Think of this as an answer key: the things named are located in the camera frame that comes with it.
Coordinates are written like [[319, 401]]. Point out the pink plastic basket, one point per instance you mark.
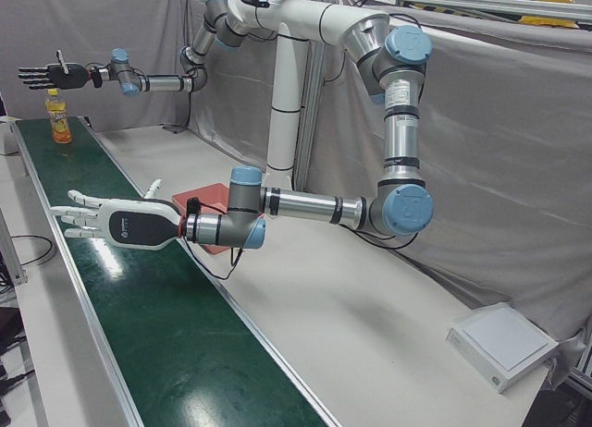
[[208, 193]]

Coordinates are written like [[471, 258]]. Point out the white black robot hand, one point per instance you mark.
[[69, 76], [134, 221]]

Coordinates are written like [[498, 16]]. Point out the yellow orange drink bottle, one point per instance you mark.
[[58, 119]]

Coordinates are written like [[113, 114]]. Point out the grey fabric backdrop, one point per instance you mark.
[[509, 145]]

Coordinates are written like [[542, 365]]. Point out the aluminium profile leg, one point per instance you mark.
[[11, 260]]

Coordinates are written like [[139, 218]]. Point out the green conveyor belt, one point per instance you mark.
[[152, 316]]

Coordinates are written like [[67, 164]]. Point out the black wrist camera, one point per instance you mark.
[[95, 77], [193, 205]]

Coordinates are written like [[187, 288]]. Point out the white flat box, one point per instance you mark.
[[504, 337]]

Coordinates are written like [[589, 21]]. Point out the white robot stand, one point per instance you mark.
[[284, 99]]

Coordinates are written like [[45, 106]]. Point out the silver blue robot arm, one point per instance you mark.
[[402, 122], [164, 82]]

